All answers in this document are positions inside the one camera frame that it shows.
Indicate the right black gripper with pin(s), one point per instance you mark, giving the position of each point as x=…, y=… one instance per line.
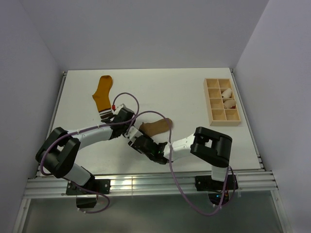
x=131, y=144

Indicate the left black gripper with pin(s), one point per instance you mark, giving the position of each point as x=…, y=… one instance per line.
x=131, y=123

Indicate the brown sock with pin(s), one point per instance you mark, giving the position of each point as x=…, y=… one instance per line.
x=157, y=127

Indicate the mustard striped sock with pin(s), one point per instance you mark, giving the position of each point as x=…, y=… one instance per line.
x=101, y=97

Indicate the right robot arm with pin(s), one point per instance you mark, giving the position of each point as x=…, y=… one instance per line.
x=208, y=145

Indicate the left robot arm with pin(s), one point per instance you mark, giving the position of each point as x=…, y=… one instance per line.
x=59, y=151

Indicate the wooden compartment box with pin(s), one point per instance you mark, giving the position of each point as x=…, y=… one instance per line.
x=217, y=114

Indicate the lower rolled cream sock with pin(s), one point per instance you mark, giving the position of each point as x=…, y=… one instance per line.
x=229, y=104

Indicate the rolled cream sock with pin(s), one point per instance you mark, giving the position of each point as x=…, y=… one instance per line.
x=226, y=94
x=229, y=104

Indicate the upper rolled cream sock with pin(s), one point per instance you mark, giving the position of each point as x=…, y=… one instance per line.
x=226, y=94

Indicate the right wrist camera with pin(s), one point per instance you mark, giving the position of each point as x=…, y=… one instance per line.
x=132, y=133

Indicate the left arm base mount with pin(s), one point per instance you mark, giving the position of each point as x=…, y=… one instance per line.
x=87, y=195

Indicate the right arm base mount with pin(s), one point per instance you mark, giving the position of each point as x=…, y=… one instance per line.
x=214, y=188

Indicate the aluminium frame rail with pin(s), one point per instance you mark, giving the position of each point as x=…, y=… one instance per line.
x=147, y=184

